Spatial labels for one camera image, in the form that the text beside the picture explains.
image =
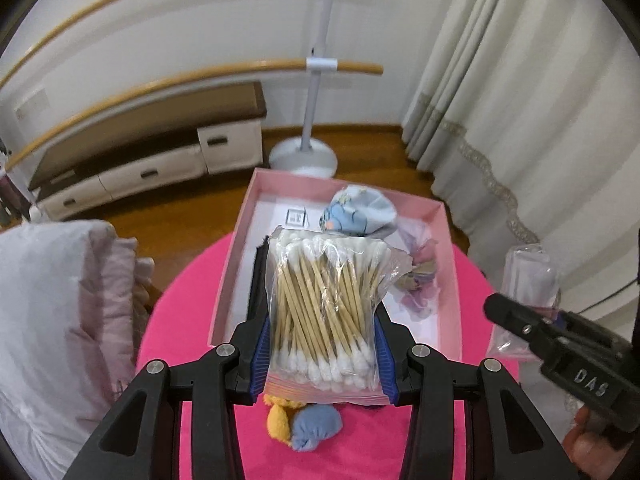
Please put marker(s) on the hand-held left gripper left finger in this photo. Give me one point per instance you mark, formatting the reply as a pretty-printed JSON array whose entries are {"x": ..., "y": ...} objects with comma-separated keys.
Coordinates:
[{"x": 256, "y": 360}]

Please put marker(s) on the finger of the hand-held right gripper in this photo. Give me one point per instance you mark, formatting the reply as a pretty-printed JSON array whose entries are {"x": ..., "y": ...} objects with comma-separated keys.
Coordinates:
[
  {"x": 590, "y": 327},
  {"x": 515, "y": 320}
]

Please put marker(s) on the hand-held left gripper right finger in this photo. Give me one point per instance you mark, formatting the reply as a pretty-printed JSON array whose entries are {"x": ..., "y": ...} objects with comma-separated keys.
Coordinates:
[{"x": 389, "y": 360}]

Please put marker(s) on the clear bag with white item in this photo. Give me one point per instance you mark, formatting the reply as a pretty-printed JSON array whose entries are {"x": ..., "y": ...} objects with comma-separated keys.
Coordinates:
[{"x": 530, "y": 275}]

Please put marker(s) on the black wallet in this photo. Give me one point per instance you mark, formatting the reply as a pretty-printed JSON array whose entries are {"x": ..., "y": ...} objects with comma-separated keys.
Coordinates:
[{"x": 262, "y": 275}]

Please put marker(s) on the bag of cotton swabs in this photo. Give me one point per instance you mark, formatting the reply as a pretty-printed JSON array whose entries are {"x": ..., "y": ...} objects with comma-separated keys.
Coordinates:
[{"x": 320, "y": 300}]

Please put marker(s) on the pink cardboard box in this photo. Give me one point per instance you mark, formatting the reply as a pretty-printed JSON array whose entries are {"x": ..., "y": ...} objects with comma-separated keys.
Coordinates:
[{"x": 240, "y": 270}]

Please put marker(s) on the clear bag of purple clips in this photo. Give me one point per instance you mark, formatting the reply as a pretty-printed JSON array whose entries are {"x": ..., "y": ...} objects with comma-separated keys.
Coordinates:
[{"x": 422, "y": 270}]

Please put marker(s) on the blue printed cloth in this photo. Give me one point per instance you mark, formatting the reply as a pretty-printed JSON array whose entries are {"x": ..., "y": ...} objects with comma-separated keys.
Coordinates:
[{"x": 350, "y": 210}]

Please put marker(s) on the person's right hand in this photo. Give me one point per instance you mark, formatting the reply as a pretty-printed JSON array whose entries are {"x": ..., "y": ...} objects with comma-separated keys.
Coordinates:
[{"x": 585, "y": 445}]

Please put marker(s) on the yellow orange plush toy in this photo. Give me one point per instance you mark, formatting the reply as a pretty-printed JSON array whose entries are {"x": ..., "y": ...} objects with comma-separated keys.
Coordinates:
[{"x": 277, "y": 420}]

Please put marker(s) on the pink round table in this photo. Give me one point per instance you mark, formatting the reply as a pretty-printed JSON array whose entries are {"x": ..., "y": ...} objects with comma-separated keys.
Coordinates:
[{"x": 190, "y": 310}]

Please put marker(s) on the light blue plush pouch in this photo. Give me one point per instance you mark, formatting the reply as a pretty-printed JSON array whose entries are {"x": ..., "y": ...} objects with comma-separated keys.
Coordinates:
[{"x": 315, "y": 427}]

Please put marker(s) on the pink striped quilt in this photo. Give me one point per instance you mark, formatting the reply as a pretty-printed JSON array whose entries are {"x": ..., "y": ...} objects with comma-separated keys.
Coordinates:
[{"x": 125, "y": 300}]

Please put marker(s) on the white barre stand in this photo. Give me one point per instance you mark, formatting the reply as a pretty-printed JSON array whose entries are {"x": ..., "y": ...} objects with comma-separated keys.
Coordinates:
[{"x": 305, "y": 157}]

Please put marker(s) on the cream pleated curtain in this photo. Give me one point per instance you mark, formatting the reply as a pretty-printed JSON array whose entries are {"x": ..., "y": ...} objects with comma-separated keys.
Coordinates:
[{"x": 525, "y": 110}]

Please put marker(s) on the white quilt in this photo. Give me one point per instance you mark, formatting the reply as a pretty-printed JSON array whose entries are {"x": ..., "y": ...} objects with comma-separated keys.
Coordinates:
[{"x": 45, "y": 310}]

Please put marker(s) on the low white drawer cabinet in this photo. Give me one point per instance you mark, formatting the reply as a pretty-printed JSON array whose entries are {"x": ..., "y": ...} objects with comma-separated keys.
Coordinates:
[{"x": 150, "y": 130}]

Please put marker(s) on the dark red cloth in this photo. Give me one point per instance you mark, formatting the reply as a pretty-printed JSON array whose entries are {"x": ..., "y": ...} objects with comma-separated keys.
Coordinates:
[{"x": 7, "y": 195}]

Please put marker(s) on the short wooden barre rail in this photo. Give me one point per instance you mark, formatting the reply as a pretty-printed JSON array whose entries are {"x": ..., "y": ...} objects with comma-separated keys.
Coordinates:
[{"x": 360, "y": 66}]

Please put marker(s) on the white wall switch plate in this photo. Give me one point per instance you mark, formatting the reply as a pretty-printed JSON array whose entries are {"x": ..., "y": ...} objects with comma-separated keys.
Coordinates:
[{"x": 32, "y": 105}]

